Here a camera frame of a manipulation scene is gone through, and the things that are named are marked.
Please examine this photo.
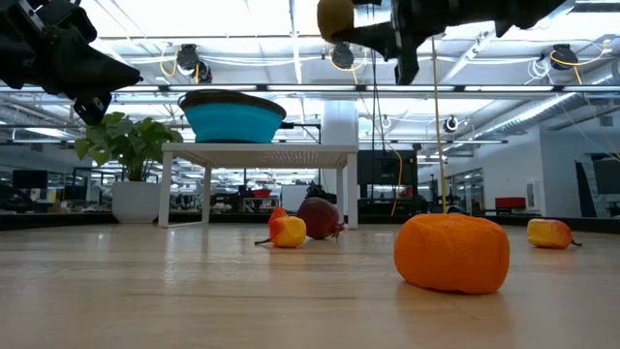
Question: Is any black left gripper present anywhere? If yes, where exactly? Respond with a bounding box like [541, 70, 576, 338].
[0, 0, 144, 126]

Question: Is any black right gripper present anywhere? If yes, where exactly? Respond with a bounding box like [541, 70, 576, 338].
[332, 0, 500, 86]

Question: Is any brown kiwi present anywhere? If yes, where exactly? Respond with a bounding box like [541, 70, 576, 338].
[317, 0, 356, 44]

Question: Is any blue grey collapsible bowl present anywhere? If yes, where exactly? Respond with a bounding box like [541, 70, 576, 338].
[177, 88, 288, 144]

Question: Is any dark red pomegranate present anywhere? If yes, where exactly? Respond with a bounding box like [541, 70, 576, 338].
[295, 196, 347, 241]

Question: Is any small orange red pear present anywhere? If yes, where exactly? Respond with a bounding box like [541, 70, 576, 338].
[526, 217, 583, 250]
[255, 215, 308, 249]
[267, 206, 291, 225]

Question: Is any orange tangerine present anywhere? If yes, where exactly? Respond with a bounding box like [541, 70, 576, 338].
[393, 211, 512, 296]

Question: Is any green potted plant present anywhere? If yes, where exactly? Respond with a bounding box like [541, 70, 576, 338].
[74, 111, 184, 225]

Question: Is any black screen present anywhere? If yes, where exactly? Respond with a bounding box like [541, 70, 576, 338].
[356, 149, 419, 186]

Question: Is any white perforated metal rack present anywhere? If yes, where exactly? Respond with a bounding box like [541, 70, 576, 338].
[158, 142, 359, 231]

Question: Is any red bin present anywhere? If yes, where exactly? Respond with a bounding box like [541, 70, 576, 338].
[494, 196, 527, 210]

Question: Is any yellow hanging cable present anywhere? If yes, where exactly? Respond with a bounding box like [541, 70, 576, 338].
[429, 36, 448, 214]

